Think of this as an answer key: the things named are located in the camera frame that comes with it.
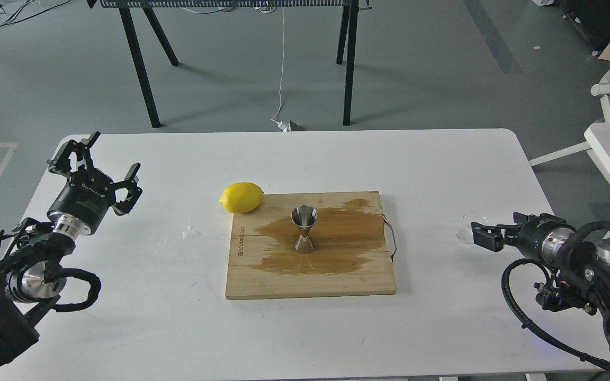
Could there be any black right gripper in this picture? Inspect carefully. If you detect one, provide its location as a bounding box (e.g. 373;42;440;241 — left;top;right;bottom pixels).
471;212;576;261

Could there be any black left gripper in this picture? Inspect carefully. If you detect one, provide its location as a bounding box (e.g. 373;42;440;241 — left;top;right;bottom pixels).
47;132;142;235

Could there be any small clear glass cup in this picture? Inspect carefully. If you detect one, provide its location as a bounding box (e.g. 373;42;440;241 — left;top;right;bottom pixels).
455;210;489;244

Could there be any steel double jigger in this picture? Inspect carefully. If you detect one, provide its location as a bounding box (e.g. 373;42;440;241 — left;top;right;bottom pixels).
291;205;319;254

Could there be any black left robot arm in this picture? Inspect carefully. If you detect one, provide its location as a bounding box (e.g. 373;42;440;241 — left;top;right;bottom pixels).
0;132;142;366

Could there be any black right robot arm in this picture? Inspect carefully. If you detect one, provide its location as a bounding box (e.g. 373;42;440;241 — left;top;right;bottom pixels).
471;213;610;372

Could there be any yellow lemon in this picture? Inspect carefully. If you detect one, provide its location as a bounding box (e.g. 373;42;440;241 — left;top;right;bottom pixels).
219;183;264;214

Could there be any wooden cutting board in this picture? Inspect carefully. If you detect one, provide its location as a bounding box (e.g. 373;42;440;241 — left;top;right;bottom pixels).
225;190;396;301

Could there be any white office chair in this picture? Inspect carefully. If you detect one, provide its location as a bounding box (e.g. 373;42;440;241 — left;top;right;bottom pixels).
527;65;610;167

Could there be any black metal table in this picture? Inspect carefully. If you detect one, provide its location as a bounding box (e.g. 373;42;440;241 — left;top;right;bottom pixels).
84;1;372;130

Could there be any white hanging cable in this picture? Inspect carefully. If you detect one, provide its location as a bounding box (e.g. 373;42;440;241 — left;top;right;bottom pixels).
271;6;303;132

